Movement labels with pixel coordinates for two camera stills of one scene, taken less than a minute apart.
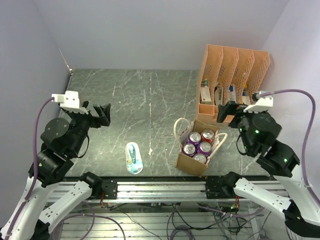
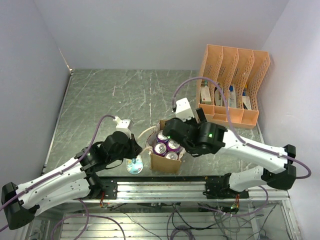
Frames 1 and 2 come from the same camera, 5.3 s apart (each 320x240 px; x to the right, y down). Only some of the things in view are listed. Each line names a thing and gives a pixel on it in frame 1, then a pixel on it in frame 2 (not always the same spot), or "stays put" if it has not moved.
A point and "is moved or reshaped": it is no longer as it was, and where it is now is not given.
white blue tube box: x=232 y=94 stays put
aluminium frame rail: x=163 y=192 stays put
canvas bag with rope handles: x=183 y=128 is moved or reshaped
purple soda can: x=189 y=149 is moved or reshaped
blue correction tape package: x=133 y=159 stays put
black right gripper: x=231 y=108 to x=200 y=114
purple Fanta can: x=204 y=148 is moved or reshaped
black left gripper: x=104 y=112 to x=135 y=148
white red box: x=205 y=95 stays put
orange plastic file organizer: x=227 y=74 stays put
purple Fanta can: x=194 y=138 is moved or reshaped
